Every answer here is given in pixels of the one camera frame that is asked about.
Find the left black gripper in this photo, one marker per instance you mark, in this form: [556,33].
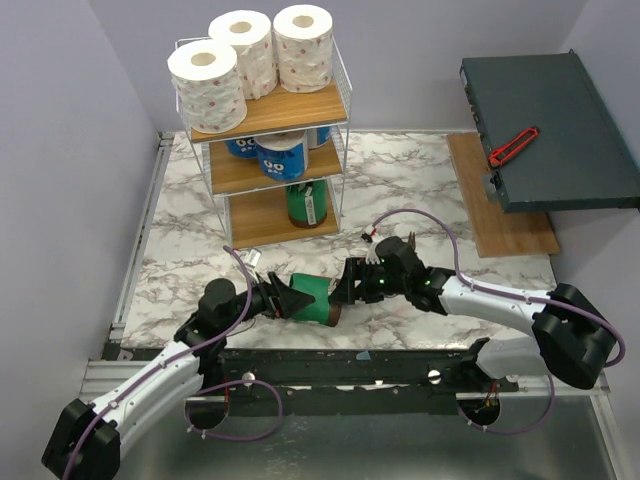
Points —
[280,300]

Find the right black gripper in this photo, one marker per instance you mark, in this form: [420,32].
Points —
[355,279]

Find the brown paper roll green base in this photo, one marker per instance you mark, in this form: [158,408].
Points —
[307,203]

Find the white wire wooden shelf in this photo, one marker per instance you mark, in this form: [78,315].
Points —
[251,207]

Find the blue-bottom paper roll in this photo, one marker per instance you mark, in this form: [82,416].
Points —
[283,156]

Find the blue cartoon-face paper roll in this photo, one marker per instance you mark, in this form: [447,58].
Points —
[242,147]

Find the plain white bottom paper roll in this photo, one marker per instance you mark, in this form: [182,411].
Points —
[204,74]

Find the pink dotted paper roll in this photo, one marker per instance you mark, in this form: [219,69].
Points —
[250,34]

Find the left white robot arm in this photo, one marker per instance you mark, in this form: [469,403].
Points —
[90,439]

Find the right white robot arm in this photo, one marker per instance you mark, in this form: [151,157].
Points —
[561,333]

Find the wooden board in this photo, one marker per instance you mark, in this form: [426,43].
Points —
[495,233]

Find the red black utility knife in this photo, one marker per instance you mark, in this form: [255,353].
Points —
[507,152]

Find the dark grey flat metal box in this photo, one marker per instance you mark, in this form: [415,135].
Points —
[578,161]

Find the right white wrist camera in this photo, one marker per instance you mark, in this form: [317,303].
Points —
[372,238]

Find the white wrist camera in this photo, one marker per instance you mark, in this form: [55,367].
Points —
[252,257]
[372,238]

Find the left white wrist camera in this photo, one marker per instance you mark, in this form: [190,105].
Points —
[252,257]

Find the black metal base rail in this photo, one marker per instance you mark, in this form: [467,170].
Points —
[347,382]

